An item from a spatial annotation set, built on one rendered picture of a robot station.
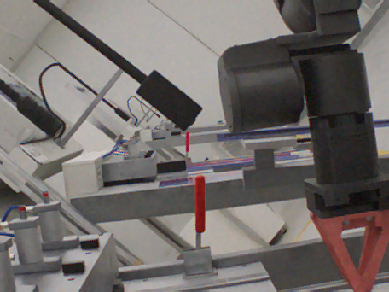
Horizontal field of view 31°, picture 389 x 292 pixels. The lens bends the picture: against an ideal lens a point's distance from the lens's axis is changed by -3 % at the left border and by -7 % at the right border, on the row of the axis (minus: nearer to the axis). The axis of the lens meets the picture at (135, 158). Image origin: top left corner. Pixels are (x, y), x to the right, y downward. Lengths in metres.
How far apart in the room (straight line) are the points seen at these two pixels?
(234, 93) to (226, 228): 4.63
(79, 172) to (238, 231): 3.50
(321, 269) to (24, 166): 0.88
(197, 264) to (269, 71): 0.27
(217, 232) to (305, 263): 4.37
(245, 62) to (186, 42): 7.66
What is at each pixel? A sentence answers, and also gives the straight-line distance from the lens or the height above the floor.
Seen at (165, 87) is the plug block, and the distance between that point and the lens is 0.51.
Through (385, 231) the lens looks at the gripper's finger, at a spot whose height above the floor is 0.95.
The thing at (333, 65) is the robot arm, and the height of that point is 1.07.
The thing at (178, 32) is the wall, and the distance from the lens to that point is 8.25.
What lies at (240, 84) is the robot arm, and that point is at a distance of 0.56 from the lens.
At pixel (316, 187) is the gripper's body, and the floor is 1.02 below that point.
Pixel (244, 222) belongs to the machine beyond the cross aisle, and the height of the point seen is 0.30.
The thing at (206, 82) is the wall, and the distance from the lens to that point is 8.21.
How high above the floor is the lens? 1.15
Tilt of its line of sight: 1 degrees up
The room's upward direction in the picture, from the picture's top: 51 degrees counter-clockwise
